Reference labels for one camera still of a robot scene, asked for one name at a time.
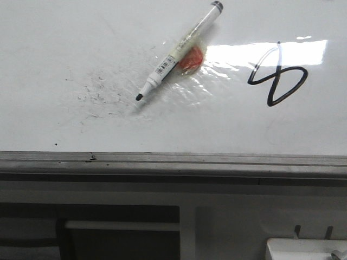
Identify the white whiteboard marker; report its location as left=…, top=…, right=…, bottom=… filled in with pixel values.
left=136, top=1, right=223, bottom=101

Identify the red round magnet with tape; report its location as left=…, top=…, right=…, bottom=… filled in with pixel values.
left=178, top=45, right=205, bottom=75

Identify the white marker tray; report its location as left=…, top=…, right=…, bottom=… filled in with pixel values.
left=265, top=238, right=346, bottom=259

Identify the white whiteboard with grey frame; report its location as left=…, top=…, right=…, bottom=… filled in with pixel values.
left=1, top=1, right=346, bottom=186

